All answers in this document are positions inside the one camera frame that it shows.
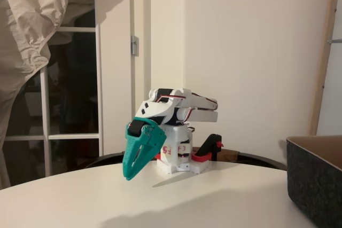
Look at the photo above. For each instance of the teal gripper with servo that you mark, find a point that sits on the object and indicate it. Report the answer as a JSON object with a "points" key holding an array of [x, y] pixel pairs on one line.
{"points": [[149, 138]]}

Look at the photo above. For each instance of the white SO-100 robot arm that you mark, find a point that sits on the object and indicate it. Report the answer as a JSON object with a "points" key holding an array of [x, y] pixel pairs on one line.
{"points": [[203, 117]]}

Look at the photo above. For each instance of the dark grey felt basket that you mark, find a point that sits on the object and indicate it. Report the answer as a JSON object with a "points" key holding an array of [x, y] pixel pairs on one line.
{"points": [[315, 185]]}

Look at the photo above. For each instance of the black clamp with red pad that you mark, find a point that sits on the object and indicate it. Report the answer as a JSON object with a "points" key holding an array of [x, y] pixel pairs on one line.
{"points": [[159, 156], [209, 142]]}

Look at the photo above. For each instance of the yellow label marked F5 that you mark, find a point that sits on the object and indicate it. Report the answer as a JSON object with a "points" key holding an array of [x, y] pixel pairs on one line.
{"points": [[167, 150]]}

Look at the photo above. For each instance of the dark brown chair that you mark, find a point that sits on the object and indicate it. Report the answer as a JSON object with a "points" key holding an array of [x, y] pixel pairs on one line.
{"points": [[107, 158]]}

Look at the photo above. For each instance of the yellow label marked F3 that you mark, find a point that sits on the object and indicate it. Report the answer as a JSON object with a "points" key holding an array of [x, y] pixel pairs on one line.
{"points": [[183, 149]]}

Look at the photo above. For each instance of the white framed glass door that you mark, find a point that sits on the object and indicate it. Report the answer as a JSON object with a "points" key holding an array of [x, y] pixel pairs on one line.
{"points": [[99, 92]]}

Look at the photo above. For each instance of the silver door hinge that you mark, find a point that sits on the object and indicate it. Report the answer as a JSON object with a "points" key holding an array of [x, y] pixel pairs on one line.
{"points": [[134, 46]]}

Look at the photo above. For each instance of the beige crumpled curtain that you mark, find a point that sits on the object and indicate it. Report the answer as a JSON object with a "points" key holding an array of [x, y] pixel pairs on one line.
{"points": [[24, 25]]}

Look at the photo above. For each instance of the wooden framed frosted panel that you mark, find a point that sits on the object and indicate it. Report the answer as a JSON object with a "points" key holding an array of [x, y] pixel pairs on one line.
{"points": [[320, 78]]}

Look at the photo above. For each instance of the metal crossbar rod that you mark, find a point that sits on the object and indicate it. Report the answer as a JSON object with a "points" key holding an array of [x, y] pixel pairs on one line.
{"points": [[336, 41]]}

